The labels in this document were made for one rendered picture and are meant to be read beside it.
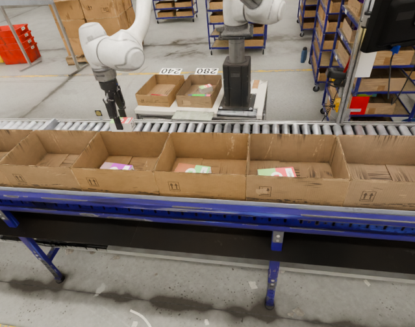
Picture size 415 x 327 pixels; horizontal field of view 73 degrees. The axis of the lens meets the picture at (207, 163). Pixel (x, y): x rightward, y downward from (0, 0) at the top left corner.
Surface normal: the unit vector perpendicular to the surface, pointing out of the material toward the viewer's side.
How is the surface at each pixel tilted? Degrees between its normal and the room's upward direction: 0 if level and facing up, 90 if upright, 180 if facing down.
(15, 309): 0
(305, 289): 0
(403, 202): 91
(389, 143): 89
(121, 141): 89
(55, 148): 89
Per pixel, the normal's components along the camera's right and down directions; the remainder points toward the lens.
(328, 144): -0.18, 0.65
